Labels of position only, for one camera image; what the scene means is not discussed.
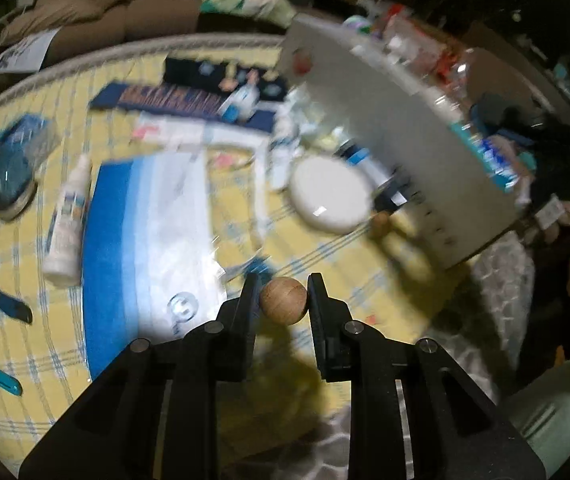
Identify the white oval case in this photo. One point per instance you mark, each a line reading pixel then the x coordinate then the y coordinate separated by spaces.
pixel 330 192

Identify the tan cushion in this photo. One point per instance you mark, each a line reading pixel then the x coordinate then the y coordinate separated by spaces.
pixel 65 10

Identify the blue white plastic packet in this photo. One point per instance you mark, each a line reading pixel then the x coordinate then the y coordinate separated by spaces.
pixel 140 250

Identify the wooden ball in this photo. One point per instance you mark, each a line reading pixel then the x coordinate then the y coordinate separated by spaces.
pixel 283 300
pixel 380 222

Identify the grey cardboard box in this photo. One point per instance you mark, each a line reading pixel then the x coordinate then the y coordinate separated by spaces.
pixel 390 125

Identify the white tube blue label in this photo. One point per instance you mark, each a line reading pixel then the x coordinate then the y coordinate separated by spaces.
pixel 67 220

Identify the person's right forearm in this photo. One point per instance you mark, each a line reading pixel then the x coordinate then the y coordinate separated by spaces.
pixel 550 410

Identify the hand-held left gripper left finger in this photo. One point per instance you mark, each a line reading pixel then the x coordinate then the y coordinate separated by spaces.
pixel 247 300

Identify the brown sofa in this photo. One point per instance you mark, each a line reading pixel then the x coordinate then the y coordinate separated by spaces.
pixel 115 15

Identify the black flower-print cloth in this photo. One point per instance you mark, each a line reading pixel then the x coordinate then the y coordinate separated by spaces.
pixel 190 70

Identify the white printed paper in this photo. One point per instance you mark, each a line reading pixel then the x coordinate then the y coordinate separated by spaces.
pixel 22 52

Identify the navy orange-print packet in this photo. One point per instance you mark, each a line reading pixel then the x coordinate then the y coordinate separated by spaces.
pixel 165 100

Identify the grey deodorant bottle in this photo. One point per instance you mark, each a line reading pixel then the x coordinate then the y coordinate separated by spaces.
pixel 365 160

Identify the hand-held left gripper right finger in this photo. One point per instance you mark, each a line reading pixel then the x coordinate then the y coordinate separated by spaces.
pixel 317 305

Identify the white pink flat packet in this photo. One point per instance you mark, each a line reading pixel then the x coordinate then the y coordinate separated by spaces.
pixel 190 132

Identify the pile of red snack packets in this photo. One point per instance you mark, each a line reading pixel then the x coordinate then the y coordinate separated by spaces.
pixel 415 45

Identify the clear blue plastic box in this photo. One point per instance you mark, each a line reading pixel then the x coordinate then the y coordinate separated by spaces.
pixel 22 140

